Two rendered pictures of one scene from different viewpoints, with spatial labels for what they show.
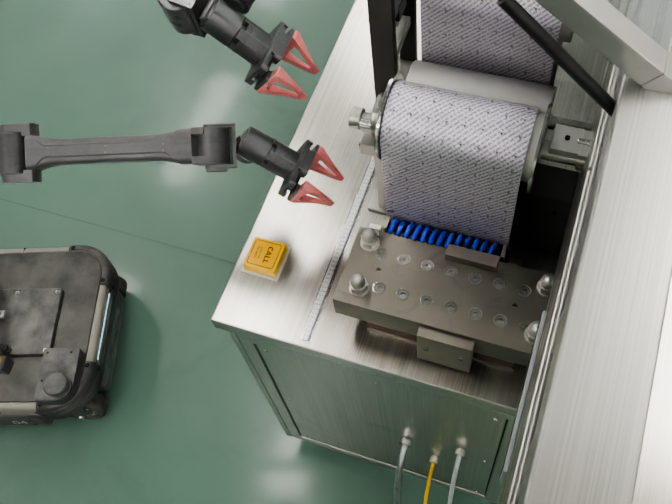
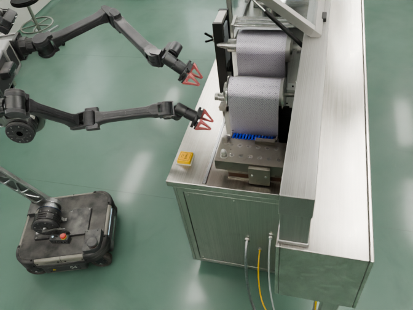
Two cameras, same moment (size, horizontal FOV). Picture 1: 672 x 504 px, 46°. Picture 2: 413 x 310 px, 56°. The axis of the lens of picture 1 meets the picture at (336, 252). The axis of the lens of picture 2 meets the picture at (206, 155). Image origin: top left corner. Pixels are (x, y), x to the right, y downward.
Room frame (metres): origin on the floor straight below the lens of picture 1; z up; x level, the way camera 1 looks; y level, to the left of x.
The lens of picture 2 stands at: (-0.60, 0.24, 2.38)
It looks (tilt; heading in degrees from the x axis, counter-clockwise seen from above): 46 degrees down; 352
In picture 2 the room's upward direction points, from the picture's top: 10 degrees counter-clockwise
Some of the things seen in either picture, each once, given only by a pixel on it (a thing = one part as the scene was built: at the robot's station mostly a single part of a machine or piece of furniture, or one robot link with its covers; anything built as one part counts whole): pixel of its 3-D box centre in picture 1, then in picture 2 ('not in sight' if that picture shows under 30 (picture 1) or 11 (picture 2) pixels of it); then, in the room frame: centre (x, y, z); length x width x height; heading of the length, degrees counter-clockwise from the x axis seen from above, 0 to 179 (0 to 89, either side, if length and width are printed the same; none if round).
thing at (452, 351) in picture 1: (444, 351); (259, 176); (0.51, -0.16, 0.96); 0.10 x 0.03 x 0.11; 60
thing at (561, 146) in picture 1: (571, 141); (294, 87); (0.69, -0.40, 1.28); 0.06 x 0.05 x 0.02; 60
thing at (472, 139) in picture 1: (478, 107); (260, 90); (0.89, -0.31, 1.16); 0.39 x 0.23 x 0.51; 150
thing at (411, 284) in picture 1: (450, 296); (259, 156); (0.60, -0.19, 1.00); 0.40 x 0.16 x 0.06; 60
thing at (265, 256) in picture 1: (265, 256); (185, 157); (0.81, 0.14, 0.91); 0.07 x 0.07 x 0.02; 60
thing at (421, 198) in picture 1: (447, 207); (253, 123); (0.72, -0.21, 1.11); 0.23 x 0.01 x 0.18; 60
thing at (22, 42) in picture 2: not in sight; (27, 45); (1.36, 0.76, 1.45); 0.09 x 0.08 x 0.12; 168
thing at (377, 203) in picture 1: (380, 162); (226, 115); (0.89, -0.12, 1.05); 0.06 x 0.05 x 0.31; 60
